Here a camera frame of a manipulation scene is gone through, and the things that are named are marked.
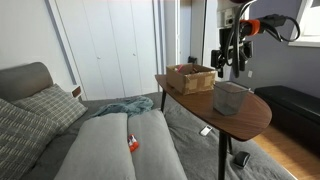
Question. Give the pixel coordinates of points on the plain light grey cushion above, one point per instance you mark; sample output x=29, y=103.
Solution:
x=153, y=146
x=100, y=150

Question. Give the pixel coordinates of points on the white nightstand brown drawer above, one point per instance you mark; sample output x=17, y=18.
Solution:
x=76, y=90

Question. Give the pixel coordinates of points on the red pen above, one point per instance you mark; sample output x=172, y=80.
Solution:
x=180, y=68

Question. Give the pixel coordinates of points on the dark wooden table black legs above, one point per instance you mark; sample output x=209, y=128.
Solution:
x=240, y=116

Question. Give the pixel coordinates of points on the white remote control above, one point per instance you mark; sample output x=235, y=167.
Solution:
x=205, y=130

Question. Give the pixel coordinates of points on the small black floor device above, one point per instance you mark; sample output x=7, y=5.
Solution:
x=242, y=159

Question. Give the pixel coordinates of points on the white window frame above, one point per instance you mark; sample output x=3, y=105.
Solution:
x=306, y=25

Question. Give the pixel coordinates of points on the grey mesh pen storage basket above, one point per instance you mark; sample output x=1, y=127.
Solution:
x=230, y=98

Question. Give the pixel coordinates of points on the white wall socket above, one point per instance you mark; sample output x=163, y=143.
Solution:
x=250, y=74

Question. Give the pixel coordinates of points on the white closet doors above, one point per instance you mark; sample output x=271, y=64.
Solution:
x=110, y=50

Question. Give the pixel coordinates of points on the grey upholstered sofa back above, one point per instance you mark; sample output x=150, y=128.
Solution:
x=23, y=80

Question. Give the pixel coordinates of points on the black leather bench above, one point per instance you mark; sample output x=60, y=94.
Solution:
x=290, y=106

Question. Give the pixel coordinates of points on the brown cardboard box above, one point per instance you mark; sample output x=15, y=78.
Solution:
x=190, y=80

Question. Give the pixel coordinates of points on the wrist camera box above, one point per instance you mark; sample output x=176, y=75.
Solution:
x=228, y=18

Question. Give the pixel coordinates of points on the grey plaid pillow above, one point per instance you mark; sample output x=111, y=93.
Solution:
x=20, y=140
x=51, y=105

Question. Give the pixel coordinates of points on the teal crumpled blanket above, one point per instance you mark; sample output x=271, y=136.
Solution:
x=128, y=106

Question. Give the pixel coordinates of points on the orange white glue stick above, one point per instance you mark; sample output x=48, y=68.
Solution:
x=133, y=143

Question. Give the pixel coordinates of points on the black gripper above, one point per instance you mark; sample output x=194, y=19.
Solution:
x=233, y=39

